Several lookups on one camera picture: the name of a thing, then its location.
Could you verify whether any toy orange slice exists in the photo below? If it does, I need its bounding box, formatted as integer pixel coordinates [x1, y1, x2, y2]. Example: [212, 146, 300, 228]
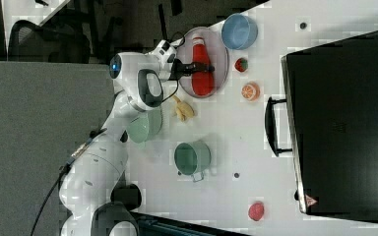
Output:
[241, 82, 261, 101]

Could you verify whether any yellow toy banana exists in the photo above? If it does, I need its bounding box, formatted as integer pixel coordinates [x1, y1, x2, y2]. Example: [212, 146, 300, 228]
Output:
[172, 95, 195, 122]

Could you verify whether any green metal mug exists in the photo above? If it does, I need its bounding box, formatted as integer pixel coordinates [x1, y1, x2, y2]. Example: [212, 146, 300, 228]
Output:
[173, 141, 212, 183]

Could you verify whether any blue bowl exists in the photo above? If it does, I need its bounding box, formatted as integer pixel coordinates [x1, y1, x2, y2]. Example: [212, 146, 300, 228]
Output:
[220, 14, 258, 50]

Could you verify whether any grey oval plate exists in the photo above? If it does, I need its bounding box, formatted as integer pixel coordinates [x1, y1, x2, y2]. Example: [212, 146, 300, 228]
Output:
[177, 27, 229, 98]

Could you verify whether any red ketchup bottle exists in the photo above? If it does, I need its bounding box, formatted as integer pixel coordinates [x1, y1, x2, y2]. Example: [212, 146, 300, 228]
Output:
[192, 34, 215, 96]

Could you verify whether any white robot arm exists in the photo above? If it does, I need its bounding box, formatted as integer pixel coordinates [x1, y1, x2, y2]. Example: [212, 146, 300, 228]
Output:
[59, 40, 215, 236]

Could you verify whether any black office chair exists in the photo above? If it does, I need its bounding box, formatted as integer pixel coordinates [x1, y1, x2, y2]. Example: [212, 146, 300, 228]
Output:
[7, 13, 139, 65]

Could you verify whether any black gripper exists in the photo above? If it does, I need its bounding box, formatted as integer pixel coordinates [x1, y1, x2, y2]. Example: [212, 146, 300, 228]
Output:
[169, 59, 215, 81]

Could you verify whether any toy strawberry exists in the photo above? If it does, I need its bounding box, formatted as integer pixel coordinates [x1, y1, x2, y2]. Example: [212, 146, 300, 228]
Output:
[234, 58, 248, 73]

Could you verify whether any green perforated colander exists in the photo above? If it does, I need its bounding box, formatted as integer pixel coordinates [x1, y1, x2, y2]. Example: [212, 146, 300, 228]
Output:
[126, 108, 162, 144]

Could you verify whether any red toy fruit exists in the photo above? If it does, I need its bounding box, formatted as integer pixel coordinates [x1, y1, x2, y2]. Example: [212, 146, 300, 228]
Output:
[248, 202, 265, 221]

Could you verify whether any black toaster oven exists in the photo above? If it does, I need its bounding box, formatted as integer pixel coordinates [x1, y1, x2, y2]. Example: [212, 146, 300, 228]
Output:
[265, 30, 378, 223]

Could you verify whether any black cylinder cup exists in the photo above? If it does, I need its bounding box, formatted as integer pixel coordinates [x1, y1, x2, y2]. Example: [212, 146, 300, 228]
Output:
[110, 184, 142, 210]

